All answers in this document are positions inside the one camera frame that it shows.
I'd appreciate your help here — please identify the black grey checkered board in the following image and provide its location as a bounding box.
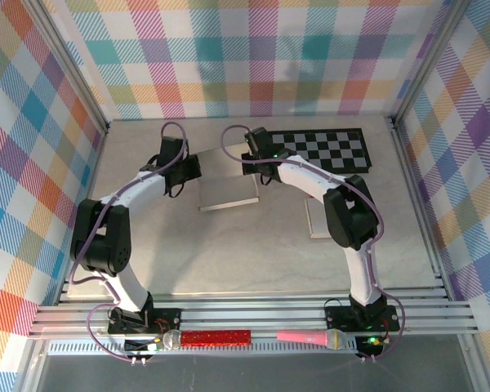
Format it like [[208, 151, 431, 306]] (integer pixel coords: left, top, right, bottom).
[[269, 127, 372, 175]]

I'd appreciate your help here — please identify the red glitter toy microphone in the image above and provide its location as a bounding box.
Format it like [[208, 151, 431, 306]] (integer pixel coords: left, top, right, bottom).
[[162, 328, 252, 351]]

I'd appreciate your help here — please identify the pink toy microphone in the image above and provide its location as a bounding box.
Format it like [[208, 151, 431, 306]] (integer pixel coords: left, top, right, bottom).
[[276, 328, 347, 351]]

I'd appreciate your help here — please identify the small electronics board green light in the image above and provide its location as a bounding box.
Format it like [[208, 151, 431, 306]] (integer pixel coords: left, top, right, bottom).
[[355, 334, 385, 357]]

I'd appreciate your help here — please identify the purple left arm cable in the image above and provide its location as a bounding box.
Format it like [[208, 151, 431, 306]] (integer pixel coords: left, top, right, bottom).
[[69, 121, 189, 364]]

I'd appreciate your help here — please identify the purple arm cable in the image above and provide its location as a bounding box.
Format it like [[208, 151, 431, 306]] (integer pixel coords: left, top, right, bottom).
[[221, 124, 408, 364], [69, 121, 189, 364]]

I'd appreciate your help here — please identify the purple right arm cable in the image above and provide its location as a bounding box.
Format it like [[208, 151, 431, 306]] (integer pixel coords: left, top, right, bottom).
[[221, 124, 408, 364]]

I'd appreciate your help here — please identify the aluminium side rail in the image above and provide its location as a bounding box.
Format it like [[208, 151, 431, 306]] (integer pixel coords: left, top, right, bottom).
[[55, 122, 111, 305], [390, 118, 452, 301]]

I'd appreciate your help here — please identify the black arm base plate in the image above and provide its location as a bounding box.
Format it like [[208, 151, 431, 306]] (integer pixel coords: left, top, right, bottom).
[[107, 306, 184, 335], [324, 305, 401, 332]]

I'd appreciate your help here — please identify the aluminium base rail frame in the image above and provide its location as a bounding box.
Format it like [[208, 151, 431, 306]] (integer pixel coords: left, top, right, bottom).
[[28, 290, 479, 341]]

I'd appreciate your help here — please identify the aluminium corner post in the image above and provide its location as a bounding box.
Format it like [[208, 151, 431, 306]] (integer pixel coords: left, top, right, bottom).
[[390, 0, 473, 130], [22, 0, 110, 134]]

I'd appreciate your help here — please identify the white slotted cable duct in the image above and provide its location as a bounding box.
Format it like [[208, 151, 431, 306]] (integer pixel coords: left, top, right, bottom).
[[47, 337, 359, 357]]

